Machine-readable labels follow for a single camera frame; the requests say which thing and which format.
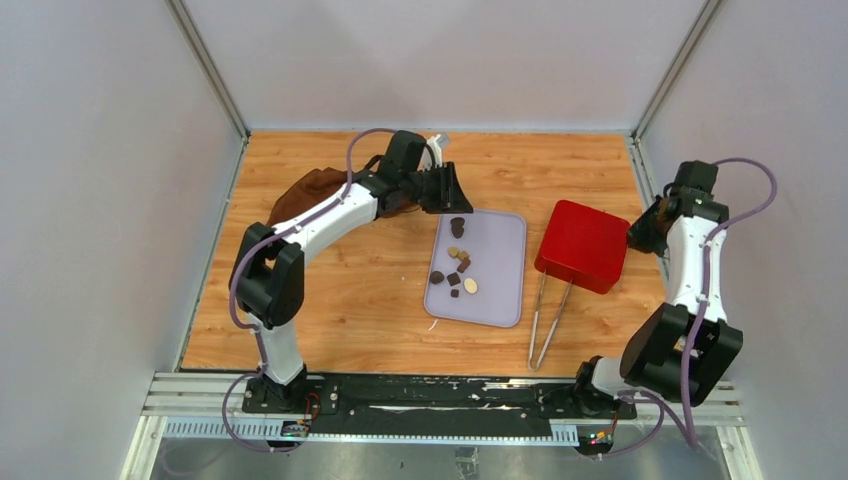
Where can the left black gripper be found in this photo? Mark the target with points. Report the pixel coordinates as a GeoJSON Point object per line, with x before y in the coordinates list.
{"type": "Point", "coordinates": [449, 198]}

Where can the brown cloth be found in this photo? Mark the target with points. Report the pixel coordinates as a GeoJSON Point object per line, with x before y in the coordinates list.
{"type": "Point", "coordinates": [305, 195]}

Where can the dark round chocolate left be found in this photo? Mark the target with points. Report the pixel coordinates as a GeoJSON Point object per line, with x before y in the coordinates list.
{"type": "Point", "coordinates": [436, 277]}

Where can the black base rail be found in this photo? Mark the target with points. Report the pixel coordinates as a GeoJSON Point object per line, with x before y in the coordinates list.
{"type": "Point", "coordinates": [434, 406]}

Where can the red box with white liners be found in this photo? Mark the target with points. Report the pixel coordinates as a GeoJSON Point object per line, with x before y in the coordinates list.
{"type": "Point", "coordinates": [596, 274]}

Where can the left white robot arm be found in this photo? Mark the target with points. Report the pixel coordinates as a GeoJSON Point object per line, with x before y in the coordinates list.
{"type": "Point", "coordinates": [267, 283]}

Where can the lavender tray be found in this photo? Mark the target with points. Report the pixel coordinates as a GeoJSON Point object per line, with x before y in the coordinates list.
{"type": "Point", "coordinates": [496, 243]}

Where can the white oval chocolate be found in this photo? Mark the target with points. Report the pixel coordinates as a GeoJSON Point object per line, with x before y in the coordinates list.
{"type": "Point", "coordinates": [470, 285]}

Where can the red box lid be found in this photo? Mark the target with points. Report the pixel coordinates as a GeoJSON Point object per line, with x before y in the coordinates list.
{"type": "Point", "coordinates": [576, 230]}

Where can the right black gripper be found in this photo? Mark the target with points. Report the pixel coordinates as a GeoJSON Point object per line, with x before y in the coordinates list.
{"type": "Point", "coordinates": [638, 237]}

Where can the dark heart chocolate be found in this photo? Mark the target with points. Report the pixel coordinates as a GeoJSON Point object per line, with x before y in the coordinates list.
{"type": "Point", "coordinates": [458, 232]}

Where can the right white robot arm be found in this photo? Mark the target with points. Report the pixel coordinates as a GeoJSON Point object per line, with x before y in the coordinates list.
{"type": "Point", "coordinates": [684, 348]}

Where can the dark ridged chocolate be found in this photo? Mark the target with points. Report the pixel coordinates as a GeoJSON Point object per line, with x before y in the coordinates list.
{"type": "Point", "coordinates": [454, 279]}

